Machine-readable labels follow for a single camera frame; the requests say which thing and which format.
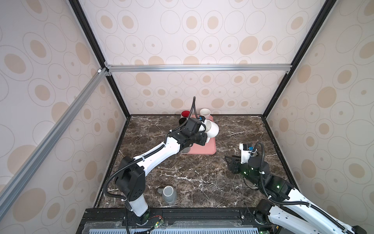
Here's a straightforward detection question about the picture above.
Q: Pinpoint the white mug red inside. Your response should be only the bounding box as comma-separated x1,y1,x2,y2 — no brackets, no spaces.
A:
181,110,191,118

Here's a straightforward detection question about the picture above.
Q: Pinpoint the black and white mug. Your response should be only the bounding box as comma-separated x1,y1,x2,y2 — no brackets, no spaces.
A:
179,118,188,126

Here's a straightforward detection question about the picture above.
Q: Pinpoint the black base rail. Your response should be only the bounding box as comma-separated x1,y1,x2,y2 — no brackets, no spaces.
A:
75,206,328,234

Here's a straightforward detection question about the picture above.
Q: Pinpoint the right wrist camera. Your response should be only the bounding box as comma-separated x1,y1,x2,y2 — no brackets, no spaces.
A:
239,143,253,164

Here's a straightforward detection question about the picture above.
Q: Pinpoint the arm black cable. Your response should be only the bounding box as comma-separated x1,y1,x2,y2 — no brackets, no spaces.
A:
103,96,197,234
251,141,355,234

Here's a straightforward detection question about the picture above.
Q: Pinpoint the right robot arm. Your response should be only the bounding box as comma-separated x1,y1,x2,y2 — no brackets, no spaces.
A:
225,156,366,234

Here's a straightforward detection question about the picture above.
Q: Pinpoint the black corner post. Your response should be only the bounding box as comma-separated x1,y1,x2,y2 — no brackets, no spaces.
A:
262,0,338,119
68,0,131,119

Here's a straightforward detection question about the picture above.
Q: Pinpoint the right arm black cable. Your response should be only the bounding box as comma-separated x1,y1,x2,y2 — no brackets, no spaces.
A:
251,141,355,234

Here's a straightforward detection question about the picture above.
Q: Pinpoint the horizontal aluminium frame bar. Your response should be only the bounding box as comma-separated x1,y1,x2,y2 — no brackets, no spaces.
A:
107,63,292,73

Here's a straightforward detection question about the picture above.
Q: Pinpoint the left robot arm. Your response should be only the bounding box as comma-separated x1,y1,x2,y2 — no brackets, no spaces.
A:
114,117,210,217

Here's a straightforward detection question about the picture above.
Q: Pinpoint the grey mug front row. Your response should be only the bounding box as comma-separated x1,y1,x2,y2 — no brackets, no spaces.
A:
157,186,177,205

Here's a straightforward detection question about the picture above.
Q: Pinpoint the pink plastic tray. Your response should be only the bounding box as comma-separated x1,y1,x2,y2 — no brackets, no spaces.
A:
183,126,219,155

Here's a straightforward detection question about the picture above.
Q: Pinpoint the left aluminium frame bar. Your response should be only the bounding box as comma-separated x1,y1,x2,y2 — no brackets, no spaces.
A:
1,67,109,219

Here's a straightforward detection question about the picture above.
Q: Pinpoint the black right corner post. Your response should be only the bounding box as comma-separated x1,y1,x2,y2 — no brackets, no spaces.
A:
262,0,338,119

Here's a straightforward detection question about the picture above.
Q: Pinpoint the large white ribbed mug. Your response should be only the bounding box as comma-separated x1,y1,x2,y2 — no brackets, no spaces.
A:
198,119,219,143

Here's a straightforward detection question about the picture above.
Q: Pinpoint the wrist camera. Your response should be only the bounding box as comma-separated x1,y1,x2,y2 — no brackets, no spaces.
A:
239,143,253,164
198,116,206,122

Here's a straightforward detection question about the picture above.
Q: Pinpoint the pink mug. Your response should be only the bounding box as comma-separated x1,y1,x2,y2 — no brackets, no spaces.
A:
200,108,211,120

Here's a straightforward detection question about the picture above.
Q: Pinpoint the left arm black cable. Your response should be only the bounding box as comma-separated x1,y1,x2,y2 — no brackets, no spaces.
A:
103,96,197,234

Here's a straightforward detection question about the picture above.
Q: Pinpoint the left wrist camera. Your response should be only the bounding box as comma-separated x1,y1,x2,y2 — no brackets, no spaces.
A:
198,116,206,122

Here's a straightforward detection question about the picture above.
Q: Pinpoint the black left corner post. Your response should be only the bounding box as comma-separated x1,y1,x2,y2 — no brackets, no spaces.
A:
68,0,131,119

